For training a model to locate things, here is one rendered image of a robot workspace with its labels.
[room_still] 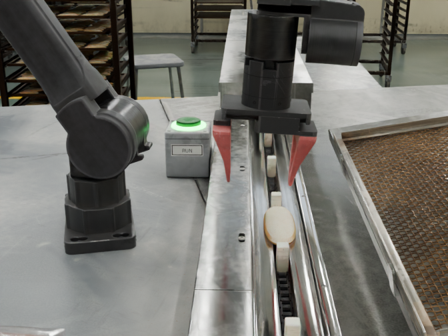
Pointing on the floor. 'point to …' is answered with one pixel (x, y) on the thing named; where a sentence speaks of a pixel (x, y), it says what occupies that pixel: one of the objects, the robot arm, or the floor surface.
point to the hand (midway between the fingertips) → (259, 176)
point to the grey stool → (165, 60)
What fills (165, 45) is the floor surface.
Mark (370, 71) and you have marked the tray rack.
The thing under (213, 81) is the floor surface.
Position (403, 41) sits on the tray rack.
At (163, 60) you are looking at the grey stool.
